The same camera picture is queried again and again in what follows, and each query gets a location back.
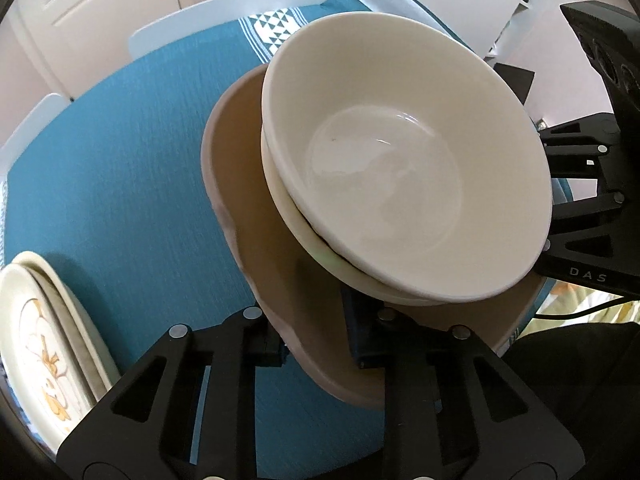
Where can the taupe plastic basin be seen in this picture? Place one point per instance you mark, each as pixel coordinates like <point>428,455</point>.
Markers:
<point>300,310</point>

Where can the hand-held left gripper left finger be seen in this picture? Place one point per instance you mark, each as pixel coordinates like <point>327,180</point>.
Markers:
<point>270,347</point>

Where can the blue tablecloth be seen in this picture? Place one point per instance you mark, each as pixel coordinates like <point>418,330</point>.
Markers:
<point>125,160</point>

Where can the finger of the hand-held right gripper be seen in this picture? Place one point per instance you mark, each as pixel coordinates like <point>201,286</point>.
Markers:
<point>580,140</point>
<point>600,270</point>

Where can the cream cabinet door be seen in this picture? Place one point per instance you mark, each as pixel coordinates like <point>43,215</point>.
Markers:
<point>100,10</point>

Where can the dark cloth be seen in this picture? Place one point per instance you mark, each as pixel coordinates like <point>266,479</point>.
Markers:
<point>575,385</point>

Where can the large cream plate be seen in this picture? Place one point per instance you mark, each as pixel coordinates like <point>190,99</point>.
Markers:
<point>75,311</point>

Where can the small decorated plate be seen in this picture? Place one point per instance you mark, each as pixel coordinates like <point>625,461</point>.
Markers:
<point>40,350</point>

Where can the cream bowl dotted outside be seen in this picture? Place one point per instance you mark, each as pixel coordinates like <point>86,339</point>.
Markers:
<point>285,210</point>

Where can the green striped cloth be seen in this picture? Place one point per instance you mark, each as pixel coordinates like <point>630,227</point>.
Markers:
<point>560,292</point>

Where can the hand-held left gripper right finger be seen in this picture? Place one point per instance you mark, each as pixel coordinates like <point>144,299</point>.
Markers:
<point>362,345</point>

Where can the cream bowl ribbed outside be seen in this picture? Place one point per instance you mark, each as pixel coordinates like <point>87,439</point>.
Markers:
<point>390,185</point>

